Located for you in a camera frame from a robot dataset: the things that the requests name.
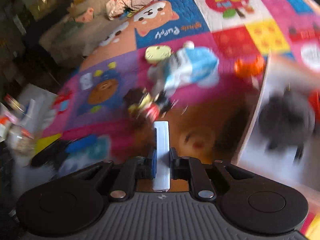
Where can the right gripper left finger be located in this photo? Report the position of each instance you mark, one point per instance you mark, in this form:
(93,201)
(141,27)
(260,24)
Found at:
(130,172)

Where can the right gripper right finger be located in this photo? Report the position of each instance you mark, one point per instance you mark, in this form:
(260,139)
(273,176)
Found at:
(193,171)

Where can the white rectangular block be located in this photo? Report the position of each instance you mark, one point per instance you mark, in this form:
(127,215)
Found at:
(161,182)

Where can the blue tissue pack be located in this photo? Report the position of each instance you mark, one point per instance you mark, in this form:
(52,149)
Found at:
(185,67)

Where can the black plush toy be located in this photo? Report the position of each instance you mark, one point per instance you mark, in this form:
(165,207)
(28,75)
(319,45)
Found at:
(287,120)

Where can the red figurine toy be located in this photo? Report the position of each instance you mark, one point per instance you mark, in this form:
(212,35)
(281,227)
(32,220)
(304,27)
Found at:
(315,103)

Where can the white cardboard box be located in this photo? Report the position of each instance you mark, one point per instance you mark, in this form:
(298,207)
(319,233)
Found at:
(282,74)

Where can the colourful cartoon play mat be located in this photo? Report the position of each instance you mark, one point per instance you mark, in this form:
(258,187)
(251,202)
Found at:
(180,123)

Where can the pink crumpled cloth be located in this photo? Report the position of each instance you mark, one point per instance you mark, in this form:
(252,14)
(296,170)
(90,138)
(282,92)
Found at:
(115,8)

